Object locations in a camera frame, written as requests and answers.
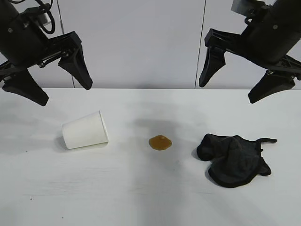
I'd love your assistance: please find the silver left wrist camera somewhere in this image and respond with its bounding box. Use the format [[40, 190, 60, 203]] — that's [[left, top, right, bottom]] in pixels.
[[35, 9, 52, 26]]

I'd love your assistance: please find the brown liquid puddle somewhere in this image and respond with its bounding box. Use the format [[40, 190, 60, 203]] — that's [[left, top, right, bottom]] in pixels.
[[148, 135, 173, 151]]

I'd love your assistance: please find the black cloth rag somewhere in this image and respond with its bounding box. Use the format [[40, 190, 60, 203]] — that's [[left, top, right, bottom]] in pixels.
[[196, 133, 278, 189]]

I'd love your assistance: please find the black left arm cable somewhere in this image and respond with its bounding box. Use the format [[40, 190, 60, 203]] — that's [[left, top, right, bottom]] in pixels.
[[35, 0, 56, 34]]

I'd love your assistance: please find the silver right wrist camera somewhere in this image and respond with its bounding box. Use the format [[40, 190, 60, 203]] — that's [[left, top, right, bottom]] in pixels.
[[231, 0, 253, 16]]

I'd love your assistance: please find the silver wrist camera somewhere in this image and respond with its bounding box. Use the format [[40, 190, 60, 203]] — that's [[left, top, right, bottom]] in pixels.
[[35, 9, 52, 26], [231, 0, 253, 16]]

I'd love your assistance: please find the white paper cup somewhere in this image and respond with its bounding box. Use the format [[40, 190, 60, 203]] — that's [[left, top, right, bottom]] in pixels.
[[62, 110, 110, 150]]

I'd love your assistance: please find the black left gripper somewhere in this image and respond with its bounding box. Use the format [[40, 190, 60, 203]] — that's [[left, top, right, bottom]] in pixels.
[[0, 9, 93, 106]]

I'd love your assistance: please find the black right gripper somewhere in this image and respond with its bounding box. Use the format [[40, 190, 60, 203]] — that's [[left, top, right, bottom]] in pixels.
[[198, 7, 301, 104]]

